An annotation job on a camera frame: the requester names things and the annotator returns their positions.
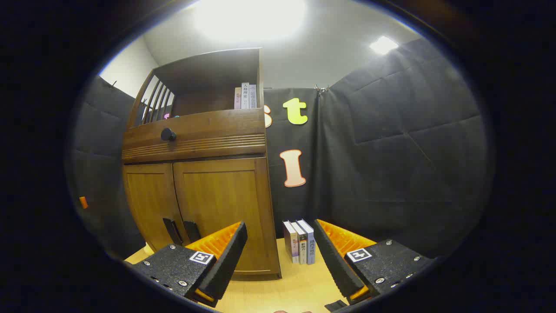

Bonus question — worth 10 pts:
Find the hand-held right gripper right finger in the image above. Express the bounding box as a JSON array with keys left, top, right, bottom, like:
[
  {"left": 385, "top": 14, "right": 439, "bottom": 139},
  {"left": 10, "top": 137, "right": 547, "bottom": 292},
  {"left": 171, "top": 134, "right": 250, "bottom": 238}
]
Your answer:
[{"left": 314, "top": 219, "right": 435, "bottom": 305}]

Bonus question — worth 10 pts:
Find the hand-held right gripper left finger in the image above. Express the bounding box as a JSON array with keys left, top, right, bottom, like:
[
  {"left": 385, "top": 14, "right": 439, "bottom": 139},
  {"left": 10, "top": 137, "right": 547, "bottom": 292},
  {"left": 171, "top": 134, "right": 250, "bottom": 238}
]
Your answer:
[{"left": 126, "top": 221, "right": 248, "bottom": 308}]

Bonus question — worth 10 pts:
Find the black door handle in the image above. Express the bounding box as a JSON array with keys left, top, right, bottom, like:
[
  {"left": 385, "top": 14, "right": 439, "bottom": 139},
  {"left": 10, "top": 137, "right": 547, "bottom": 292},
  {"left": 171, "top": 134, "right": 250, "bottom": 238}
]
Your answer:
[
  {"left": 163, "top": 218, "right": 183, "bottom": 246},
  {"left": 184, "top": 221, "right": 202, "bottom": 243}
]

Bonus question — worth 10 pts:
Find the wooden double-door shoe cabinet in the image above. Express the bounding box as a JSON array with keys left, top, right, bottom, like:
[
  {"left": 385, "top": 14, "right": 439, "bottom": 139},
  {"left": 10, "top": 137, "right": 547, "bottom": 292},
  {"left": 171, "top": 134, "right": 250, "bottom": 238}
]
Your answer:
[{"left": 122, "top": 48, "right": 282, "bottom": 279}]

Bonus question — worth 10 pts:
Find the wooden cabinet drawer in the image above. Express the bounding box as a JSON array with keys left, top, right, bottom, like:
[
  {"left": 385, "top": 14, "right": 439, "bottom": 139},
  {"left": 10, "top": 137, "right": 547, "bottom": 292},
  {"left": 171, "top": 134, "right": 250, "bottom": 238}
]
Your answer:
[{"left": 122, "top": 108, "right": 267, "bottom": 164}]

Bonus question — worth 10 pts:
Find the pale blue book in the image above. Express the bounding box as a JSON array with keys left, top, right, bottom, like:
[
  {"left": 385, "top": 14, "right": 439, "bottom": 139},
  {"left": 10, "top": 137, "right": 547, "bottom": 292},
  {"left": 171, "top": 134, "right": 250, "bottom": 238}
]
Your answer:
[{"left": 298, "top": 219, "right": 316, "bottom": 265}]

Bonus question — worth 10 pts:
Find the dark grey book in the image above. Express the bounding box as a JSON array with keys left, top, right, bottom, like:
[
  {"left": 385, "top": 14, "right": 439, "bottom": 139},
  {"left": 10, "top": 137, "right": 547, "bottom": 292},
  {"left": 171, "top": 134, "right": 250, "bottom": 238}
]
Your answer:
[{"left": 291, "top": 221, "right": 308, "bottom": 265}]

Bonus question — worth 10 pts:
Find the white and purple book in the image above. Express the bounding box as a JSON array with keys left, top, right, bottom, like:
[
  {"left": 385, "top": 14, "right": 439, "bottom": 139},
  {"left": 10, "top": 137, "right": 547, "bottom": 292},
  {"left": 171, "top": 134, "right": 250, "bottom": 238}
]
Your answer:
[{"left": 283, "top": 221, "right": 300, "bottom": 264}]

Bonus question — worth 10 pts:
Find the small ceiling light panel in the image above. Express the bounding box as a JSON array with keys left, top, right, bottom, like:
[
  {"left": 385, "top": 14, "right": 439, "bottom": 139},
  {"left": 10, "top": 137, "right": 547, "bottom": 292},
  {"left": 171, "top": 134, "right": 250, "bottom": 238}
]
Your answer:
[{"left": 369, "top": 36, "right": 399, "bottom": 55}]

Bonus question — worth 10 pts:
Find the large ceiling light panel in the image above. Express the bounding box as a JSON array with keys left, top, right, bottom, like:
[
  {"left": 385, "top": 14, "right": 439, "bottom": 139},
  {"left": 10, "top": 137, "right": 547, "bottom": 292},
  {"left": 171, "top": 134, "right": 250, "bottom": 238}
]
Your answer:
[{"left": 193, "top": 0, "right": 307, "bottom": 42}]

